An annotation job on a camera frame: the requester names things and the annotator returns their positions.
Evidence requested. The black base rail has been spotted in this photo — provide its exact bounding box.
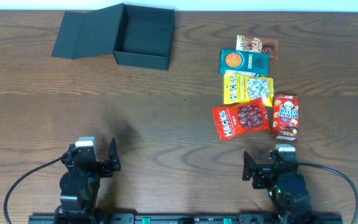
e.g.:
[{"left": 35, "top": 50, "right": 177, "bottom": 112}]
[{"left": 28, "top": 213, "right": 343, "bottom": 224}]

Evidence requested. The yellow Hacks candy bag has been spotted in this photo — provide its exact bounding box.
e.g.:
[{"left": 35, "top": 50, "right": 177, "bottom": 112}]
[{"left": 223, "top": 74, "right": 274, "bottom": 107}]

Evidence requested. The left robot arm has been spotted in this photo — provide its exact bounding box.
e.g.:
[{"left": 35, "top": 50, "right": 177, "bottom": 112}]
[{"left": 53, "top": 137, "right": 121, "bottom": 223}]

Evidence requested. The black gift box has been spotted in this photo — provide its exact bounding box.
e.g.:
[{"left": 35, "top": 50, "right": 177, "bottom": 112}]
[{"left": 52, "top": 3, "right": 175, "bottom": 70}]

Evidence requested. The red Hacks candy bag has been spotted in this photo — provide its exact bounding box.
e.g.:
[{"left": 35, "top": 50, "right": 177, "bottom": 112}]
[{"left": 212, "top": 98, "right": 270, "bottom": 140}]

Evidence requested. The brown Pocky snack box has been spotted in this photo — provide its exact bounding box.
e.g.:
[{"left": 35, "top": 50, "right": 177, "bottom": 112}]
[{"left": 236, "top": 35, "right": 279, "bottom": 60}]

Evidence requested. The teal cookie box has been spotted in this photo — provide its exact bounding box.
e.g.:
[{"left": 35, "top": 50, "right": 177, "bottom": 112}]
[{"left": 218, "top": 49, "right": 269, "bottom": 77}]

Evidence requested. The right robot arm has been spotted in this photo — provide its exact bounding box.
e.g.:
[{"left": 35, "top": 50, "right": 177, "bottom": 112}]
[{"left": 242, "top": 149, "right": 316, "bottom": 223}]

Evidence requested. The red Hello Panda box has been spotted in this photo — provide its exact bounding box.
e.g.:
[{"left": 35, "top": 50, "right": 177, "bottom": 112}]
[{"left": 272, "top": 94, "right": 299, "bottom": 141}]

